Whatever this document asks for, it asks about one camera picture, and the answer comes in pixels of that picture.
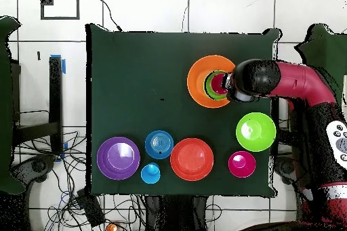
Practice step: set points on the small green bowl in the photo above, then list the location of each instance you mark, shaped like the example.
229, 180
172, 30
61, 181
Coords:
208, 87

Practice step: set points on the pink cup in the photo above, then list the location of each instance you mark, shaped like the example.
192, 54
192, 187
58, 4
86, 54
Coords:
217, 84

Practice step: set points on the pink bowl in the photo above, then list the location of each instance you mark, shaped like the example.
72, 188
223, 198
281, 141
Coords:
241, 164

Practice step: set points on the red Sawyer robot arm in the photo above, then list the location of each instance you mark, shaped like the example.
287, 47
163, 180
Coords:
298, 82

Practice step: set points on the blue bowl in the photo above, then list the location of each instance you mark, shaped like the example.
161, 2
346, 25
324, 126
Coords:
159, 144

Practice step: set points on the large orange bowl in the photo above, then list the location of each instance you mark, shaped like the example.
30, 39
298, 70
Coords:
195, 82

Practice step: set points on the red bowl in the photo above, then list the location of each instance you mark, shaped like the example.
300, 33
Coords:
191, 159

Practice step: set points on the dark green tablecloth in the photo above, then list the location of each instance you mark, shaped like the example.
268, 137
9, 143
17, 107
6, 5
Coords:
135, 65

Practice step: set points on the blue cup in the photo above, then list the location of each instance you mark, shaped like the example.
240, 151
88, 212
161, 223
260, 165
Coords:
150, 173

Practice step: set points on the purple bowl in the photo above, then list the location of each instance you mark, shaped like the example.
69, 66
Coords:
118, 158

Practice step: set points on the large green bowl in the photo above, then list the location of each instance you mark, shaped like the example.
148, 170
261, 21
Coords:
256, 132

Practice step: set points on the blue tape strip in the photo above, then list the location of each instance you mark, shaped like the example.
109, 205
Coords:
64, 66

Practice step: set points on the black metal stand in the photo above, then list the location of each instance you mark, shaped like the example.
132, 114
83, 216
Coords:
55, 92

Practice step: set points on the grey chair base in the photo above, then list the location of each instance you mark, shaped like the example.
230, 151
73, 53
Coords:
284, 168
38, 166

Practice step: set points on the small orange object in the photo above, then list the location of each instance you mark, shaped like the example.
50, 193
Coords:
111, 228

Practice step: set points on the green clothed side table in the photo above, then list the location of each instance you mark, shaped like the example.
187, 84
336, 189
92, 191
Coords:
328, 49
5, 106

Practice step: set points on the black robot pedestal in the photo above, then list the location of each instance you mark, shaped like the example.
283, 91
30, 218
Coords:
176, 214

